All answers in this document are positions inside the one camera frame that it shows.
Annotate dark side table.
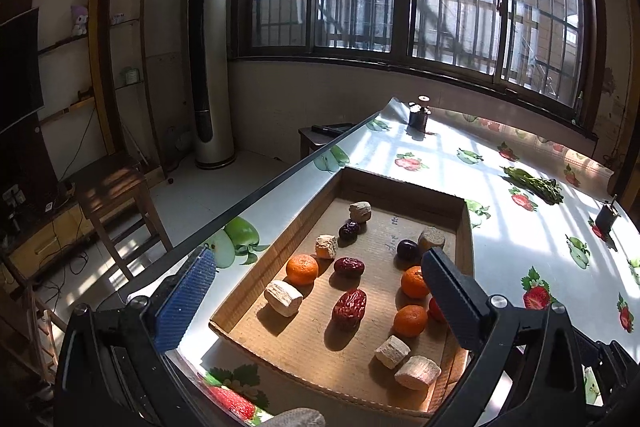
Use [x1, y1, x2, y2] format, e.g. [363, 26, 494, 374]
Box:
[298, 122, 357, 160]

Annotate grey cloth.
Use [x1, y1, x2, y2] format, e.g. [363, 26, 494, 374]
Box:
[271, 408, 327, 427]

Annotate wooden stool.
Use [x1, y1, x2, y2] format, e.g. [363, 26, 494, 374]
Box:
[75, 154, 173, 280]

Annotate white tower air conditioner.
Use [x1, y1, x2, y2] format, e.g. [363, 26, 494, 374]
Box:
[181, 0, 237, 170]

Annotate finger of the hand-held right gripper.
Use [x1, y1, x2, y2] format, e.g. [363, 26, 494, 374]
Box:
[570, 332, 640, 427]

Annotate dark purple plum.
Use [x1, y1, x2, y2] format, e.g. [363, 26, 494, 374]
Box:
[396, 239, 422, 264]

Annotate purple plush toy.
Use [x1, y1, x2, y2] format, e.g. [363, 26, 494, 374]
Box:
[70, 4, 90, 38]

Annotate beige wood chunk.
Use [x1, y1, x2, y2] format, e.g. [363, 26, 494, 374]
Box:
[315, 234, 339, 261]
[374, 335, 412, 370]

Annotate large beige yam chunk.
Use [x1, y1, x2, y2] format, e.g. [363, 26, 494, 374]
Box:
[394, 355, 443, 391]

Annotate barred sliding window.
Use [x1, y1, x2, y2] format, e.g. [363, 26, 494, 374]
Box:
[234, 0, 603, 130]

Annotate wooden wall shelf unit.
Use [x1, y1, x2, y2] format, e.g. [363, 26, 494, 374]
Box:
[30, 0, 151, 158]

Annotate large red jujube date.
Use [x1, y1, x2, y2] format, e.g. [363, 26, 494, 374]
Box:
[331, 288, 368, 332]

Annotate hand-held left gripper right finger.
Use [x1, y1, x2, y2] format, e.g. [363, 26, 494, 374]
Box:
[421, 248, 589, 427]

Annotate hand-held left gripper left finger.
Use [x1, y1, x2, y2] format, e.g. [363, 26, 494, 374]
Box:
[54, 247, 217, 427]

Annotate shallow cardboard box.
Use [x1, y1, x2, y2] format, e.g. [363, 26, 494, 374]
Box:
[209, 166, 475, 419]

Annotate orange mandarin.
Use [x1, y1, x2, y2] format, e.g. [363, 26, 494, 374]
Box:
[393, 304, 429, 339]
[285, 253, 320, 286]
[400, 266, 431, 300]

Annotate beige wood chunk bottom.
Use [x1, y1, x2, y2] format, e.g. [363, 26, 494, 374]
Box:
[374, 335, 412, 370]

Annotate wooden television cabinet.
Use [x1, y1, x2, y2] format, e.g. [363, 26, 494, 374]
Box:
[0, 192, 101, 288]

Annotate black flat television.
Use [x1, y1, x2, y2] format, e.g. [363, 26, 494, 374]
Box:
[0, 7, 46, 136]

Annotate dark metal tin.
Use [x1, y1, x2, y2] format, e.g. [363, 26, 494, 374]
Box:
[594, 194, 622, 235]

